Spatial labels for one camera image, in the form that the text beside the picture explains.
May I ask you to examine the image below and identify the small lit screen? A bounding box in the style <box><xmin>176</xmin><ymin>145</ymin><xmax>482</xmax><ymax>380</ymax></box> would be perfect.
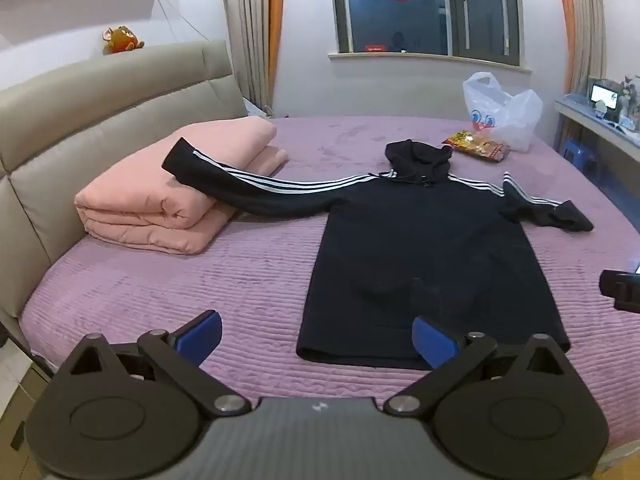
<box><xmin>590</xmin><ymin>84</ymin><xmax>621</xmax><ymax>111</ymax></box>

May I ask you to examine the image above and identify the dark framed window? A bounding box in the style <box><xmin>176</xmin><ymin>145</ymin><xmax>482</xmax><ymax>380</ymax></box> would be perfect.
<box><xmin>327</xmin><ymin>0</ymin><xmax>523</xmax><ymax>67</ymax></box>

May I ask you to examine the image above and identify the desk ornament with flowers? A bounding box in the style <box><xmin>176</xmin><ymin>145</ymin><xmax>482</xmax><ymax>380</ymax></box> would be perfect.
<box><xmin>620</xmin><ymin>75</ymin><xmax>640</xmax><ymax>126</ymax></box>

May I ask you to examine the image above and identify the white curved desk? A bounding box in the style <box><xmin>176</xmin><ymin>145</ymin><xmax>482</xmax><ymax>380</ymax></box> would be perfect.
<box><xmin>554</xmin><ymin>95</ymin><xmax>640</xmax><ymax>181</ymax></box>

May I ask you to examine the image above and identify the blue plastic stool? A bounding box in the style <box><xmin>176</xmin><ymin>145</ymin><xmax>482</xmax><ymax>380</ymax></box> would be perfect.
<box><xmin>562</xmin><ymin>142</ymin><xmax>598</xmax><ymax>176</ymax></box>

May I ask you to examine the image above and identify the white window sill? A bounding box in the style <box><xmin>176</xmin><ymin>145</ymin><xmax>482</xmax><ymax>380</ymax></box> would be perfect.
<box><xmin>327</xmin><ymin>51</ymin><xmax>531</xmax><ymax>73</ymax></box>

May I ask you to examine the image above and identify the beige padded headboard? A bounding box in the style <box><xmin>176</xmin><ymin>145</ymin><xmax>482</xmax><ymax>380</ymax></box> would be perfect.
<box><xmin>0</xmin><ymin>40</ymin><xmax>236</xmax><ymax>361</ymax></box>

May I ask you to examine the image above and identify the orange plush toy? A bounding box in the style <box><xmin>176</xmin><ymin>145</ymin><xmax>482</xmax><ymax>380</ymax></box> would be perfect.
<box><xmin>102</xmin><ymin>26</ymin><xmax>146</xmax><ymax>55</ymax></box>

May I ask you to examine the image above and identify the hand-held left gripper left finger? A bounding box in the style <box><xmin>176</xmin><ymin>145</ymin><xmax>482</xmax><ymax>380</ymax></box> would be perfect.
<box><xmin>60</xmin><ymin>310</ymin><xmax>252</xmax><ymax>418</ymax></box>

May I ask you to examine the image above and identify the white plastic bag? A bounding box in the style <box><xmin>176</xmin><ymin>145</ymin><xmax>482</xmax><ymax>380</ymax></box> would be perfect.
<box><xmin>462</xmin><ymin>72</ymin><xmax>544</xmax><ymax>153</ymax></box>

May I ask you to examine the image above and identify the beige and orange curtain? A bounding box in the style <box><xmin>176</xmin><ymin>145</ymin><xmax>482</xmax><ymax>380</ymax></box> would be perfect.
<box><xmin>554</xmin><ymin>0</ymin><xmax>608</xmax><ymax>98</ymax></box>
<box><xmin>218</xmin><ymin>0</ymin><xmax>286</xmax><ymax>118</ymax></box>

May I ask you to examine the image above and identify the folded pink quilt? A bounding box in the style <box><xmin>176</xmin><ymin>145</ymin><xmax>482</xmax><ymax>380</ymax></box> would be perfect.
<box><xmin>75</xmin><ymin>116</ymin><xmax>291</xmax><ymax>256</ymax></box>

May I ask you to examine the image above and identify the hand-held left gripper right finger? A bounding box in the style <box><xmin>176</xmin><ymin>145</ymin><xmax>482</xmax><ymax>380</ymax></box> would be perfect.
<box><xmin>384</xmin><ymin>316</ymin><xmax>576</xmax><ymax>416</ymax></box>

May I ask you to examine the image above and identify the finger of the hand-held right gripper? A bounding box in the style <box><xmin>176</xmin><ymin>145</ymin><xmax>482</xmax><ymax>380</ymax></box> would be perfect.
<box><xmin>599</xmin><ymin>269</ymin><xmax>640</xmax><ymax>314</ymax></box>

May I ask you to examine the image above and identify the black hoodie with white stripes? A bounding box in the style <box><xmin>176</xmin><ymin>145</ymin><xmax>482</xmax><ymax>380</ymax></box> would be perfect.
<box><xmin>161</xmin><ymin>137</ymin><xmax>595</xmax><ymax>372</ymax></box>

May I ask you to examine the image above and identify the yellow snack packet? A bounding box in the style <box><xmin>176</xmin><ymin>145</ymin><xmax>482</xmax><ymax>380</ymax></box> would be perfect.
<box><xmin>442</xmin><ymin>130</ymin><xmax>512</xmax><ymax>163</ymax></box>

